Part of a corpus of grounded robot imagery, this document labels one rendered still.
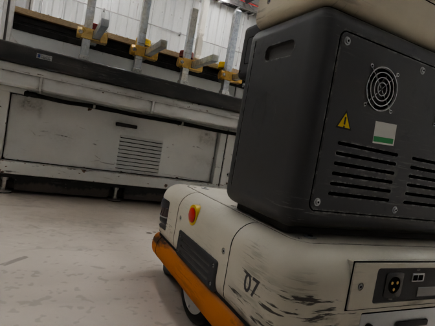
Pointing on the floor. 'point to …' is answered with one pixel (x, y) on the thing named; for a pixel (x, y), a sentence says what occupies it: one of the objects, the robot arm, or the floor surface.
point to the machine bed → (105, 132)
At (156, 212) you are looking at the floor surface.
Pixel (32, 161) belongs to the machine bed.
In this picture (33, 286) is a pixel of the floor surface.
